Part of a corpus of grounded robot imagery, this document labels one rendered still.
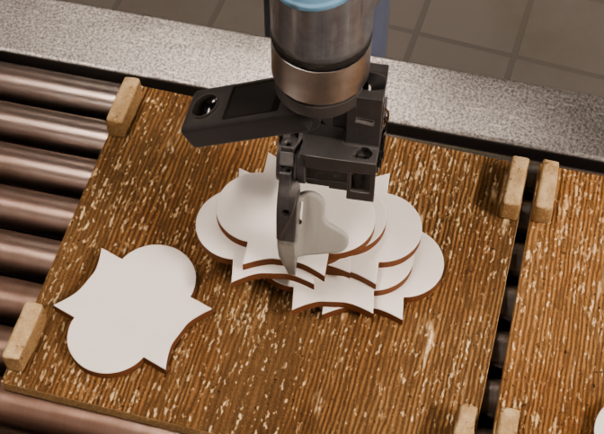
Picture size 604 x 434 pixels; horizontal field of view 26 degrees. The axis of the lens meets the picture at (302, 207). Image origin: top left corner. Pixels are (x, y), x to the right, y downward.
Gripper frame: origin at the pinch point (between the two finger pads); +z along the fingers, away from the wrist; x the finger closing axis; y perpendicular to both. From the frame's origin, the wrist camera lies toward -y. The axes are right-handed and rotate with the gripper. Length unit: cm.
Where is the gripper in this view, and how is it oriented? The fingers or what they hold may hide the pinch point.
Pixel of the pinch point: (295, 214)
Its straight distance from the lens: 116.6
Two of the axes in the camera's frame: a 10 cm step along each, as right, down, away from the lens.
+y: 9.9, 1.4, -1.0
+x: 1.7, -8.1, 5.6
